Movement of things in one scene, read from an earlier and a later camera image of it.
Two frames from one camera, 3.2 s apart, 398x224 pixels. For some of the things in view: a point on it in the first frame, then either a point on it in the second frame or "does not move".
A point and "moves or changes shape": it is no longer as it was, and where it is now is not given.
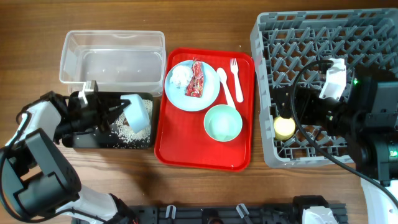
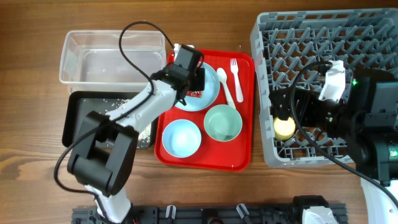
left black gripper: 108,116 to 198,82
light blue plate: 211,89 does not move
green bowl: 222,122 does not move
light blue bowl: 137,113 moves or changes shape
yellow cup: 284,128 does not move
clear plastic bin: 119,61 does not move
